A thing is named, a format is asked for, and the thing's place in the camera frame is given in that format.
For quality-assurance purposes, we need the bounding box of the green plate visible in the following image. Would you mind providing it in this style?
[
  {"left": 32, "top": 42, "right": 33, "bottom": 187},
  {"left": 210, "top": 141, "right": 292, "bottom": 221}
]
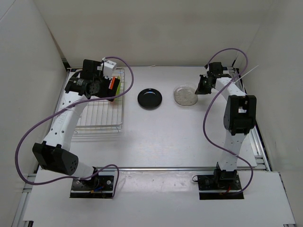
[{"left": 112, "top": 76, "right": 121, "bottom": 96}]

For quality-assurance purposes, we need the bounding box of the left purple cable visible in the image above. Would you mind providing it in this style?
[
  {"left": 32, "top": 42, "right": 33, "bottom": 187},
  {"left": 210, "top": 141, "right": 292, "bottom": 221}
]
[{"left": 15, "top": 56, "right": 134, "bottom": 199}]

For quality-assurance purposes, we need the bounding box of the wire dish rack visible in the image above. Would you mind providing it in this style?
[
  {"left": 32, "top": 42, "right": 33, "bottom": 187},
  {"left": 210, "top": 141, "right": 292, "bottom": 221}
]
[{"left": 51, "top": 68, "right": 125, "bottom": 140}]

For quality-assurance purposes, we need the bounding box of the white cable tie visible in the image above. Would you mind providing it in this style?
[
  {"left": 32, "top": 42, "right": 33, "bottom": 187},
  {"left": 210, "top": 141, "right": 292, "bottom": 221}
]
[{"left": 233, "top": 65, "right": 259, "bottom": 84}]

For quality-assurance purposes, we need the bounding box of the orange plate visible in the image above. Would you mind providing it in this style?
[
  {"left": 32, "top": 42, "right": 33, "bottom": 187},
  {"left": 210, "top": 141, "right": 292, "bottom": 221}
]
[{"left": 109, "top": 77, "right": 116, "bottom": 90}]

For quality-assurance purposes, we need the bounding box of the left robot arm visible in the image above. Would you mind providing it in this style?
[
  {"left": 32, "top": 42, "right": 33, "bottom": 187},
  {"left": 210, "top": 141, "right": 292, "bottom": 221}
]
[{"left": 32, "top": 59, "right": 121, "bottom": 189}]

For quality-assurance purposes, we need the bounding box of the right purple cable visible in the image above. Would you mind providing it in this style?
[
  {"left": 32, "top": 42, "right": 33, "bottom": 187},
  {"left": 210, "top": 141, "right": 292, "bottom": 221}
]
[{"left": 203, "top": 48, "right": 254, "bottom": 196}]

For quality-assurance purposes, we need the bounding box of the aluminium rail front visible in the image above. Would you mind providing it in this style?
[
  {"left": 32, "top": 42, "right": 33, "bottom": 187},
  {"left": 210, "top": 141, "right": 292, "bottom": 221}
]
[{"left": 39, "top": 166, "right": 217, "bottom": 172}]

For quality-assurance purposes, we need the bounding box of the purple cable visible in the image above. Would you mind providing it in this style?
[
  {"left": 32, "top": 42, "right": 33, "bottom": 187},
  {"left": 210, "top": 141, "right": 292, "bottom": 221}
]
[
  {"left": 15, "top": 56, "right": 134, "bottom": 199},
  {"left": 203, "top": 48, "right": 254, "bottom": 196}
]

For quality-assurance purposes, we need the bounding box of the black plate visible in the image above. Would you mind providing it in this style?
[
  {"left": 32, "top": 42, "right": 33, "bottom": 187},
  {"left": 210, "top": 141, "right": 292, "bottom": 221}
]
[{"left": 137, "top": 88, "right": 162, "bottom": 110}]

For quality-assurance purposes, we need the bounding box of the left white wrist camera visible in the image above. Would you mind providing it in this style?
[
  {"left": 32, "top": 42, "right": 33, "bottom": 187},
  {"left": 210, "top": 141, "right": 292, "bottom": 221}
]
[{"left": 101, "top": 58, "right": 117, "bottom": 79}]

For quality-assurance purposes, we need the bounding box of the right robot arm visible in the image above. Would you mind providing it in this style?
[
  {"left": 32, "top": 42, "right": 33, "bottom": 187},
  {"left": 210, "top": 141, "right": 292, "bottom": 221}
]
[{"left": 196, "top": 62, "right": 257, "bottom": 190}]

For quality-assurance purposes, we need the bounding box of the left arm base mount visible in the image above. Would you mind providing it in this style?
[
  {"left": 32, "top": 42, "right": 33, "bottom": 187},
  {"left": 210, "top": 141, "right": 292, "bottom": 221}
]
[{"left": 70, "top": 171, "right": 116, "bottom": 199}]

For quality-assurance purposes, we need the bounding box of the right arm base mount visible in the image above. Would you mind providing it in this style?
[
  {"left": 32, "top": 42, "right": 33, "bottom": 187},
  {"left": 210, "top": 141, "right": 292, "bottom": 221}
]
[{"left": 192, "top": 168, "right": 244, "bottom": 200}]

